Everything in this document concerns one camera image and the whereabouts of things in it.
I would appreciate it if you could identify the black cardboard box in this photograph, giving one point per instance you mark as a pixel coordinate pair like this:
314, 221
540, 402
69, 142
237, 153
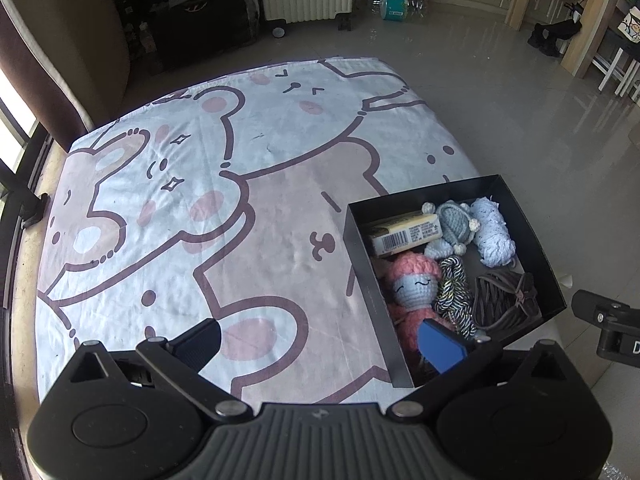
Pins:
365, 270

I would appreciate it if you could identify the white crochet yarn bundle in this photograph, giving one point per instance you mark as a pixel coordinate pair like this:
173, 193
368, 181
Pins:
492, 232

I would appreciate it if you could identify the dark window railing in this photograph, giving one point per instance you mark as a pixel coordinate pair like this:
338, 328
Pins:
15, 185

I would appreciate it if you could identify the yellow tissue pack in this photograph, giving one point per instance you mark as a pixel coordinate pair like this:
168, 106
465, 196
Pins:
405, 232

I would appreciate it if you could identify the white stool frame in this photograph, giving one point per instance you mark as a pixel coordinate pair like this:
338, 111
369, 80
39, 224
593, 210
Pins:
617, 62

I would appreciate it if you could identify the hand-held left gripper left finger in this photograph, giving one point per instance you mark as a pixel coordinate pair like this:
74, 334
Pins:
200, 346

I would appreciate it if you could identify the grey-blue crochet doll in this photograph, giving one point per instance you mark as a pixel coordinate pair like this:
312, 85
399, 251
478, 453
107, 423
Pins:
450, 225

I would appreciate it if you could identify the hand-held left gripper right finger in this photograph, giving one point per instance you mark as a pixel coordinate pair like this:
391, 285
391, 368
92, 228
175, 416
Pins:
442, 351

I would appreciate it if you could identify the wooden table leg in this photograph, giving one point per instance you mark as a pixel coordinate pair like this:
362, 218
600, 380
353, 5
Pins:
590, 25

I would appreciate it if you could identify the bear print blanket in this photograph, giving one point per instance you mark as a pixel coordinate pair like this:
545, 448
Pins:
280, 200

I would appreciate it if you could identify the brown curtain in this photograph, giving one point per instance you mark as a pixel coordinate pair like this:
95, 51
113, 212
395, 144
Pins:
65, 50

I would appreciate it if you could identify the teal water bottle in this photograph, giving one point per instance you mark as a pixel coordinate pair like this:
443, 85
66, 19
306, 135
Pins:
397, 2

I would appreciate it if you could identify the black luggage bag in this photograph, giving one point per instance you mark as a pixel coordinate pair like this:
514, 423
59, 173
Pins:
200, 30

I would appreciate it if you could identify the pink crochet doll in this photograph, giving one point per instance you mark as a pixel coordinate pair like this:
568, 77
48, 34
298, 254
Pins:
412, 280

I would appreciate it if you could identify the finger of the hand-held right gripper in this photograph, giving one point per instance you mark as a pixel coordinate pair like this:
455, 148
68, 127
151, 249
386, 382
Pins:
600, 310

